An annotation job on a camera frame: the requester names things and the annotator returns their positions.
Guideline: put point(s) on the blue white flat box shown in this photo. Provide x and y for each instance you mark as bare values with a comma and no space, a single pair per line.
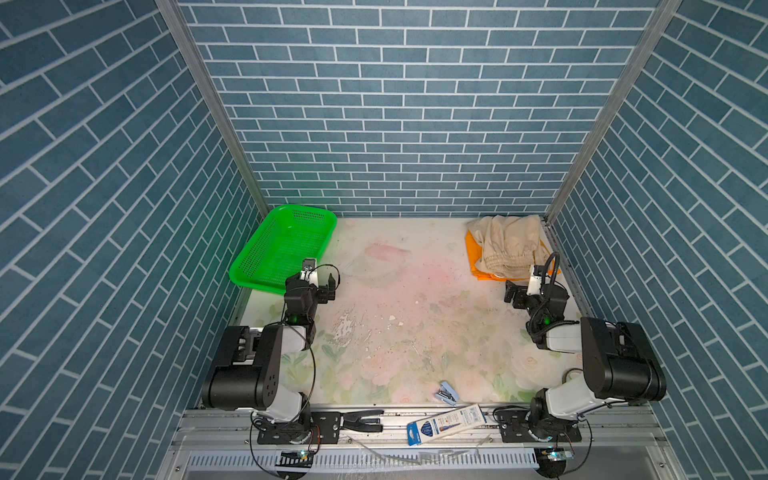
445,424

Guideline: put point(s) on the left circuit board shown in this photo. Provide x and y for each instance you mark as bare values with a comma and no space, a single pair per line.
295,459

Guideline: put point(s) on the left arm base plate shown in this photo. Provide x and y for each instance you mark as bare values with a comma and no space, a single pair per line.
300,429

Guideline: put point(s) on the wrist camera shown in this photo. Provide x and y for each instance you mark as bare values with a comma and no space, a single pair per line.
535,280
308,271

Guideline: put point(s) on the black pliers tool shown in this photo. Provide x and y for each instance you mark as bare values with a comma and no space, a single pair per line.
364,421

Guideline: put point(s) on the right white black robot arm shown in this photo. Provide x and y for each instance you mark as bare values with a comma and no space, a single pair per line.
618,362

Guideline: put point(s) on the white vented cable duct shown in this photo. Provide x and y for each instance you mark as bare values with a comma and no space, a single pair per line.
359,460

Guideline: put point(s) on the orange shorts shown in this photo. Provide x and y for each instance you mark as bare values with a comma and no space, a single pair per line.
503,266

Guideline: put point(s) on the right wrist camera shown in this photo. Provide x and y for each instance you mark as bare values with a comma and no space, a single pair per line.
535,280

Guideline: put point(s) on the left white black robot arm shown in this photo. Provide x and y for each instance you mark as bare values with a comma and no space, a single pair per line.
245,370

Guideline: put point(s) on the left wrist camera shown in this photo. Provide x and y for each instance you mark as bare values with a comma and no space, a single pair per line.
308,271

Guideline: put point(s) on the green plastic basket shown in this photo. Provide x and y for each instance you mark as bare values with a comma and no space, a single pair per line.
284,239

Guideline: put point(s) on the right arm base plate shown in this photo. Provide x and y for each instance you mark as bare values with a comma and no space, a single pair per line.
518,425

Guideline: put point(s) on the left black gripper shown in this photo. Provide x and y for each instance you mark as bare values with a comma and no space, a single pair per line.
326,292

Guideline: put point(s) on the aluminium front rail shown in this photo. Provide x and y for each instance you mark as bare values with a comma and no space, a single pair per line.
401,442

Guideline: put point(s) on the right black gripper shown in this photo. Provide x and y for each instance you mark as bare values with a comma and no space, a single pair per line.
522,295

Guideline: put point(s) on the circuit board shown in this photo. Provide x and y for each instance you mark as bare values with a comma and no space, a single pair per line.
295,459
552,454

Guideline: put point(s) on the beige shorts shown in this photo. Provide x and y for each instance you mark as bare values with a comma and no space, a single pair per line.
507,234

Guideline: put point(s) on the right circuit board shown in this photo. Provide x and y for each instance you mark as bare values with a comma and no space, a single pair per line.
552,454

